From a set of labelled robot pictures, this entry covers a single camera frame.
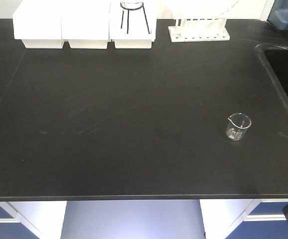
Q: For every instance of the small clear glass beaker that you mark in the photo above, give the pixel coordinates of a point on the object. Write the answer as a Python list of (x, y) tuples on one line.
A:
[(238, 123)]

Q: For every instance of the right white storage bin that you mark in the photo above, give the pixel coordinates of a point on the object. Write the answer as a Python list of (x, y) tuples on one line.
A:
[(133, 40)]

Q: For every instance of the white storage bin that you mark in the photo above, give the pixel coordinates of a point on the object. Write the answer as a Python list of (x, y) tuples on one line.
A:
[(37, 23), (85, 23), (133, 40)]

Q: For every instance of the middle white storage bin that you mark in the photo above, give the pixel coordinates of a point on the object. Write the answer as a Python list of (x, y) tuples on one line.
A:
[(85, 23)]

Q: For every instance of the left white storage bin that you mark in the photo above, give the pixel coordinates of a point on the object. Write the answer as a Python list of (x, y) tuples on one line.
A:
[(37, 23)]

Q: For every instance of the black lab sink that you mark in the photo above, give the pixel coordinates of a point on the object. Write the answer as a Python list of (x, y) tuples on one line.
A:
[(274, 58)]

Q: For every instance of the blue lab device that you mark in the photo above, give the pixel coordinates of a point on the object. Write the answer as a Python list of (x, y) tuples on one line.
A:
[(278, 16)]

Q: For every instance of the white test tube rack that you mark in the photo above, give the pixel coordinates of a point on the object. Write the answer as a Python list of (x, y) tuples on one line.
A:
[(200, 20)]

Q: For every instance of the left blue cabinet drawers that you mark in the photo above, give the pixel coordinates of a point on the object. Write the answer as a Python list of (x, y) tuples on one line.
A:
[(13, 225)]

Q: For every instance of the black wire tripod stand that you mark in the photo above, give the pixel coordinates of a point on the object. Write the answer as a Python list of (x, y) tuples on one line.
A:
[(134, 17)]

